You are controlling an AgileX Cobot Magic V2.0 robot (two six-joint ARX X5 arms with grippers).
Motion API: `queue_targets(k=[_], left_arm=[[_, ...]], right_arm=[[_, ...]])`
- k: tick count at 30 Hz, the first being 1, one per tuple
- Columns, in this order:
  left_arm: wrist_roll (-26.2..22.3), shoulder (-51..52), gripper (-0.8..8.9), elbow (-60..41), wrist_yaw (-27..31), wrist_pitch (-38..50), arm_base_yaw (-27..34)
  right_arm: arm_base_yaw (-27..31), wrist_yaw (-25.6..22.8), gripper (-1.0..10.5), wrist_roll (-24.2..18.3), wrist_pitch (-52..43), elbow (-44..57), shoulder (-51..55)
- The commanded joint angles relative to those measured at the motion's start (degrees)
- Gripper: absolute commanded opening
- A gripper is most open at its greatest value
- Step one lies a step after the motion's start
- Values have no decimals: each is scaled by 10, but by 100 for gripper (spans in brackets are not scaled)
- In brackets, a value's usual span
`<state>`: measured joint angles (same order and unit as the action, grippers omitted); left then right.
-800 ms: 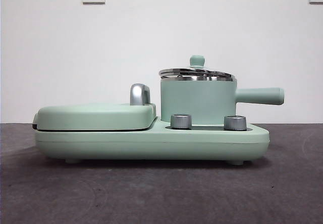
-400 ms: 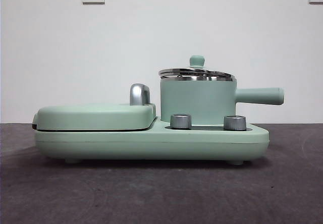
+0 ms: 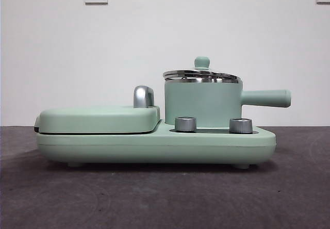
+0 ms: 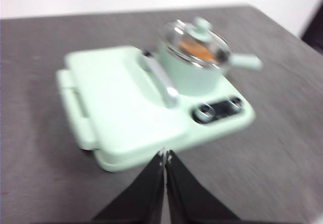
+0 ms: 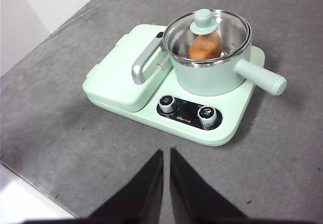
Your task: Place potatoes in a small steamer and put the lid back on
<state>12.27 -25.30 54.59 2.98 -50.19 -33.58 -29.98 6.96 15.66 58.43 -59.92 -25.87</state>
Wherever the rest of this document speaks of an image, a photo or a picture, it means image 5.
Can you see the green breakfast machine base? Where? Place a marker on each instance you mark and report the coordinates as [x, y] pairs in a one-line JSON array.
[[202, 128]]

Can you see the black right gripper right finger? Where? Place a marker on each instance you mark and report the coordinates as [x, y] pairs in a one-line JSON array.
[[196, 193]]

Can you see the glass lid with green knob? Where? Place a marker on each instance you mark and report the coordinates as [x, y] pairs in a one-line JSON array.
[[234, 32]]

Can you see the brown potato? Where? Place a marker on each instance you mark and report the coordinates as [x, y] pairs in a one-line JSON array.
[[204, 48]]

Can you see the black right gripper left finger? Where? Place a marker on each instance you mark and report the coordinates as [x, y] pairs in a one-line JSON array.
[[141, 193]]

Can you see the silver control knob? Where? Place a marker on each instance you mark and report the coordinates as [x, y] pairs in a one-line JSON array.
[[166, 104], [207, 116]]

